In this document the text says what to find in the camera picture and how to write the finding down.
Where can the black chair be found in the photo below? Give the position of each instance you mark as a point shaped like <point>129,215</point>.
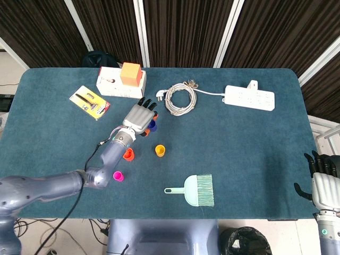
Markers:
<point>97,59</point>

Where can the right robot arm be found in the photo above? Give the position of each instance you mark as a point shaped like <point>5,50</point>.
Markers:
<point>330,233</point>

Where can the large orange cup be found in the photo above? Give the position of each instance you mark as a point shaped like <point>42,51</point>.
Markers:
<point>129,156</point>

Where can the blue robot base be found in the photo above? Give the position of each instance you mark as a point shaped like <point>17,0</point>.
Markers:
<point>159,236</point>

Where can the mint green hand brush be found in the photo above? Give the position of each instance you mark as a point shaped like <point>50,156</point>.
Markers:
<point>191,190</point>

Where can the white cardboard box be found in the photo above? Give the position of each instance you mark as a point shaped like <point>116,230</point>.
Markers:
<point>117,90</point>

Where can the yellow cup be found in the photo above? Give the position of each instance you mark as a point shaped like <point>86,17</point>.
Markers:
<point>160,151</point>

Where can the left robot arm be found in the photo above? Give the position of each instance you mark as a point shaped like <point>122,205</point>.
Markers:
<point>53,186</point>

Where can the black trash bin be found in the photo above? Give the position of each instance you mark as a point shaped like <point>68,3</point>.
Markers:
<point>247,241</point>

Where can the white metal rack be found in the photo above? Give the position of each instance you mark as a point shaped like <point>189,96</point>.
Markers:
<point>325,132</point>

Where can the black box device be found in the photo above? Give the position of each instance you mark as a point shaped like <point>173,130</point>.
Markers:
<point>4,103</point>

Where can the white power strip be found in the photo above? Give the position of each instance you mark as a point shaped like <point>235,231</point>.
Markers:
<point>249,98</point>

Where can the orange foam cube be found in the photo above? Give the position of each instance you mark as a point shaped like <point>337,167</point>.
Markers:
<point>130,75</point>

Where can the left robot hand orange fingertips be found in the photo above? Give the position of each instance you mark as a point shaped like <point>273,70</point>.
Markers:
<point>138,118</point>

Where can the yellow razor blister pack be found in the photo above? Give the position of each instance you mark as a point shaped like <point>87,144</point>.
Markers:
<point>90,102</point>

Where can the dark blue cup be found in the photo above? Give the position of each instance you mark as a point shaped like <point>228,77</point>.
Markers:
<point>152,126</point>

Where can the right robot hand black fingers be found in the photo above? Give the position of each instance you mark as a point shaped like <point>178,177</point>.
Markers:
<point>326,191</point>

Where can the brown twine tie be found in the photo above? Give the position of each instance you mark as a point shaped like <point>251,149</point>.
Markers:
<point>191,84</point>

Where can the pink cup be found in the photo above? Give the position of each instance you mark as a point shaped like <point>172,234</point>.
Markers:
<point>119,176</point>

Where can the teal table cloth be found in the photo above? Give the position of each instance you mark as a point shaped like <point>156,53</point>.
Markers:
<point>239,146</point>

